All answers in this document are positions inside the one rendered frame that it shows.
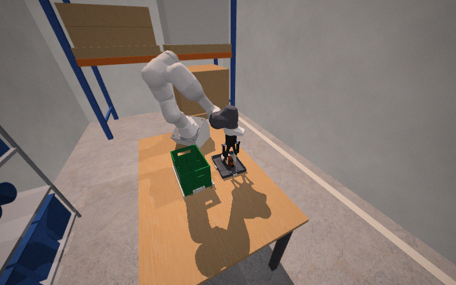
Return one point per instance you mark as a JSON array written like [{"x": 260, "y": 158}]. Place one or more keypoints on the brown glass bottle with white label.
[{"x": 230, "y": 160}]

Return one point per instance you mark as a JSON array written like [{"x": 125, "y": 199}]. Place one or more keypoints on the green plastic crate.
[{"x": 192, "y": 169}]

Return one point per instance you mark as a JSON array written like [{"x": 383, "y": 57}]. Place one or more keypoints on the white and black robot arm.
[{"x": 166, "y": 68}]

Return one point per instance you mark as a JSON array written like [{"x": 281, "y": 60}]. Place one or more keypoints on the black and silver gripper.
[{"x": 230, "y": 142}]

